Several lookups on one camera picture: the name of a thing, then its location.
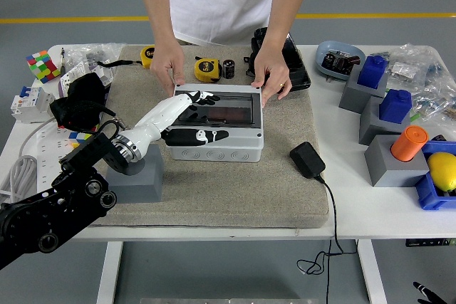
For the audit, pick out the dark electronic parts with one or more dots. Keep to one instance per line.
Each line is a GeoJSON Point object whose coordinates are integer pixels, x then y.
{"type": "Point", "coordinates": [338, 62]}

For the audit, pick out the person's left forearm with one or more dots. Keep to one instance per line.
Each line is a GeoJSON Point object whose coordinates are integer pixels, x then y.
{"type": "Point", "coordinates": [288, 1]}

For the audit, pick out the person's right forearm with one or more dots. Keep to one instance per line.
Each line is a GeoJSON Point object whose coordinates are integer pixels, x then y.
{"type": "Point", "coordinates": [158, 5]}

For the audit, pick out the yellow tape measure chrome face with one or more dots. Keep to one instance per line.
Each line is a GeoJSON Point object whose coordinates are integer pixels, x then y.
{"type": "Point", "coordinates": [206, 69]}

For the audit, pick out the person's left hand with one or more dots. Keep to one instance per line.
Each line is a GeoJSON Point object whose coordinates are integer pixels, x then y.
{"type": "Point", "coordinates": [274, 72]}

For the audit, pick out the clear bag of metal parts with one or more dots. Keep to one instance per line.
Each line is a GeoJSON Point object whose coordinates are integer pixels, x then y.
{"type": "Point", "coordinates": [92, 53]}

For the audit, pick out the grey holder block round hole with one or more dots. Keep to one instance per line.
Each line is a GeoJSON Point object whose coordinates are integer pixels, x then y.
{"type": "Point", "coordinates": [142, 186]}

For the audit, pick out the grey-brown mat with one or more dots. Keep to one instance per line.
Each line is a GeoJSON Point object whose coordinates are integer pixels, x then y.
{"type": "Point", "coordinates": [213, 193]}

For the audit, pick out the light grey junction box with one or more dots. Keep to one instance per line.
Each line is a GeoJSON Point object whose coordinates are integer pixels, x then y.
{"type": "Point", "coordinates": [213, 152]}

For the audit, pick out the black cloth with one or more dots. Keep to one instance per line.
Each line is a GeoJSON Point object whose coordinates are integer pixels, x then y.
{"type": "Point", "coordinates": [80, 101]}

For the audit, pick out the blue-grey bowl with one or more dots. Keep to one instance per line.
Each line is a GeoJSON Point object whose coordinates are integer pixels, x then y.
{"type": "Point", "coordinates": [327, 49]}

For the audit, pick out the large colourful puzzle cube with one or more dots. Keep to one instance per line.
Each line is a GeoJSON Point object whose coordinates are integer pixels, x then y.
{"type": "Point", "coordinates": [42, 67]}

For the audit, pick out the white circuit breaker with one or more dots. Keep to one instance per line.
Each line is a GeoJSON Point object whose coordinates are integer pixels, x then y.
{"type": "Point", "coordinates": [30, 104]}

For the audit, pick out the thin screwdriver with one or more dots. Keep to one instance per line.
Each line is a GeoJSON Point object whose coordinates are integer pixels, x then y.
{"type": "Point", "coordinates": [62, 60]}

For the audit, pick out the white printed card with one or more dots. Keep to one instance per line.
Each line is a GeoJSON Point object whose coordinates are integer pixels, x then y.
{"type": "Point", "coordinates": [73, 74]}

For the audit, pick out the black power adapter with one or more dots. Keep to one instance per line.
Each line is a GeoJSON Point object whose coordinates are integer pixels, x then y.
{"type": "Point", "coordinates": [307, 159]}

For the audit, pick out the clear bags of small parts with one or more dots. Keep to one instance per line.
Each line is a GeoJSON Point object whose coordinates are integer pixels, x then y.
{"type": "Point", "coordinates": [427, 69]}

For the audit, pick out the black-white robot right hand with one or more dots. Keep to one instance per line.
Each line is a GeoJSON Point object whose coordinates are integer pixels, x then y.
{"type": "Point", "coordinates": [429, 296]}

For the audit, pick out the glossy black pouch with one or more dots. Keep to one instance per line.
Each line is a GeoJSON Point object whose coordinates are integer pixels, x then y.
{"type": "Point", "coordinates": [297, 69]}

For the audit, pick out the blue battery block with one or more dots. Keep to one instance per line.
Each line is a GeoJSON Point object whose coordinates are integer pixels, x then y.
{"type": "Point", "coordinates": [394, 106]}
{"type": "Point", "coordinates": [372, 72]}

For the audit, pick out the person's right hand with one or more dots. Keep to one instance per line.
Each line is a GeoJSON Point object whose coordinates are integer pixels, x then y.
{"type": "Point", "coordinates": [167, 65]}

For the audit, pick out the small black capacitor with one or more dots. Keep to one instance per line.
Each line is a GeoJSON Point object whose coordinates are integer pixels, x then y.
{"type": "Point", "coordinates": [228, 69]}

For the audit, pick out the yellow lemon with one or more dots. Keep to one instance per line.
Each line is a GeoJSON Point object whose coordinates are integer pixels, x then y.
{"type": "Point", "coordinates": [441, 170]}

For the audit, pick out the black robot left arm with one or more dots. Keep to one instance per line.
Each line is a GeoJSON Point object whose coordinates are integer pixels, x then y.
{"type": "Point", "coordinates": [53, 211]}

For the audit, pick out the black table control panel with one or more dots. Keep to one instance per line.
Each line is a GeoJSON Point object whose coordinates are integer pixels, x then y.
{"type": "Point", "coordinates": [427, 242]}

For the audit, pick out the small colourful puzzle cube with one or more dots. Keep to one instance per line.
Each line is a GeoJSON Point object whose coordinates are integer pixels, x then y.
{"type": "Point", "coordinates": [83, 136]}

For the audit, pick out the smoky transparent box lid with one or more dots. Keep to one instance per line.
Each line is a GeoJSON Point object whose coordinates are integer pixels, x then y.
{"type": "Point", "coordinates": [237, 101]}

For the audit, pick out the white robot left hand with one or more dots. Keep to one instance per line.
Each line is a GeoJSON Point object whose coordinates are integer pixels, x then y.
{"type": "Point", "coordinates": [160, 117]}

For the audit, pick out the white table leg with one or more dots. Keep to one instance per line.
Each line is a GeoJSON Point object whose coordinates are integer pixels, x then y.
{"type": "Point", "coordinates": [372, 272]}
{"type": "Point", "coordinates": [108, 272]}

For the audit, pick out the blue plastic bin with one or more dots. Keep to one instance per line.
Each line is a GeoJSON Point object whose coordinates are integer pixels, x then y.
{"type": "Point", "coordinates": [427, 197]}

